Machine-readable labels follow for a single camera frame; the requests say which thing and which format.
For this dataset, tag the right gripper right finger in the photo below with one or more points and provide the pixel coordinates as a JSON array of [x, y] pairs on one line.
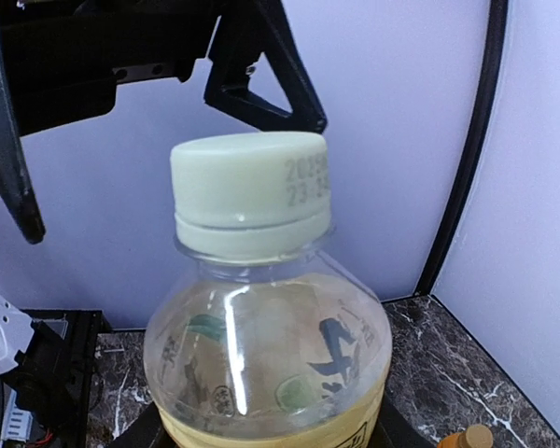
[[257, 75]]

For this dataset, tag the orange tea bottle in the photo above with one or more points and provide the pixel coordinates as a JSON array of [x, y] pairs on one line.
[[475, 436]]

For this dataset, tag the yellow tea bottle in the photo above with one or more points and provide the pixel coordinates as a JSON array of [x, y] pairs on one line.
[[294, 353]]

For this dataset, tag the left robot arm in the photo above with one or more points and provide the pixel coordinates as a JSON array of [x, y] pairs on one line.
[[46, 368]]

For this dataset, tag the right black frame post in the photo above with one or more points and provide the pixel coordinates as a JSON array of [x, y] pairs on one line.
[[495, 36]]

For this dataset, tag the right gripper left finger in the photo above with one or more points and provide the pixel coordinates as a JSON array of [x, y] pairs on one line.
[[16, 190]]

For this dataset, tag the pale cream bottle cap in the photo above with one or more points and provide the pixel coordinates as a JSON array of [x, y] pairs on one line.
[[251, 198]]

